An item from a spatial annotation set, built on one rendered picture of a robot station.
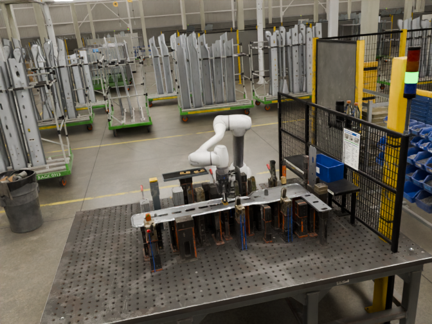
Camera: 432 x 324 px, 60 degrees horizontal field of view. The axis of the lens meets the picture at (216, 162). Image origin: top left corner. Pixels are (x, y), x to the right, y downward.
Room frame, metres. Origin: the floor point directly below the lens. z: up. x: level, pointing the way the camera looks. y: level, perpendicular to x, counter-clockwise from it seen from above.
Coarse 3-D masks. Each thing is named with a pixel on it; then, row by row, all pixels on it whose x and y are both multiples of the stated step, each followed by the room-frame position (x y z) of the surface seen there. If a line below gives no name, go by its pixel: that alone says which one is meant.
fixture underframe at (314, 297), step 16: (384, 272) 2.12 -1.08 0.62; (400, 272) 2.14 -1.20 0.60; (416, 272) 2.15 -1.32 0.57; (320, 288) 2.04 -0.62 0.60; (416, 288) 2.16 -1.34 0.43; (240, 304) 1.94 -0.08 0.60; (288, 304) 2.39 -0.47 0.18; (304, 304) 2.04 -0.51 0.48; (400, 304) 2.23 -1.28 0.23; (416, 304) 2.16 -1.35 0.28; (160, 320) 1.86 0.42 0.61; (176, 320) 1.89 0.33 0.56; (192, 320) 1.91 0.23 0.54; (304, 320) 2.07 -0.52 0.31; (336, 320) 2.13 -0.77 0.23; (352, 320) 2.12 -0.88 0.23; (368, 320) 2.11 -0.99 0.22; (384, 320) 2.13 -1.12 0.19; (400, 320) 2.21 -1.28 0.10
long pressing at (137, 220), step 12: (252, 192) 2.74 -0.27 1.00; (276, 192) 2.71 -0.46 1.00; (288, 192) 2.69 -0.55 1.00; (300, 192) 2.67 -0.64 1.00; (192, 204) 2.62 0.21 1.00; (204, 204) 2.60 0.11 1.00; (228, 204) 2.57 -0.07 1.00; (252, 204) 2.56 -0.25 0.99; (132, 216) 2.50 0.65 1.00; (144, 216) 2.49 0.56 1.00; (168, 216) 2.46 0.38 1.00; (180, 216) 2.44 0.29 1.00; (192, 216) 2.44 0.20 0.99
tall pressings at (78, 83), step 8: (40, 48) 11.44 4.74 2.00; (48, 48) 11.42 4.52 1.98; (40, 56) 11.36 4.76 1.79; (72, 56) 11.57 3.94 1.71; (80, 56) 11.62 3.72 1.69; (40, 64) 11.11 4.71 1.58; (56, 64) 11.41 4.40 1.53; (88, 64) 11.67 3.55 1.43; (72, 72) 11.57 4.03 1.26; (80, 72) 11.82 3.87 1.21; (88, 72) 11.59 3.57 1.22; (72, 80) 11.74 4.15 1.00; (80, 80) 11.55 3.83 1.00; (72, 88) 11.48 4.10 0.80; (80, 88) 11.49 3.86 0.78; (80, 96) 11.47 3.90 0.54; (88, 96) 11.57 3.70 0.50; (64, 104) 11.38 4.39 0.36
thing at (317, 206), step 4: (304, 196) 2.60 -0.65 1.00; (308, 196) 2.60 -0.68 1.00; (312, 196) 2.59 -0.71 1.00; (304, 200) 2.56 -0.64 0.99; (308, 200) 2.53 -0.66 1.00; (312, 200) 2.53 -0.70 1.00; (316, 200) 2.52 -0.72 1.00; (320, 200) 2.52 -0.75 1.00; (312, 204) 2.45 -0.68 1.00; (316, 204) 2.45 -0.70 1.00; (320, 204) 2.44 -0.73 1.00; (324, 204) 2.44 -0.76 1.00; (316, 208) 2.39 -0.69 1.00; (320, 208) 2.39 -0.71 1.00; (328, 208) 2.38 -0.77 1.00
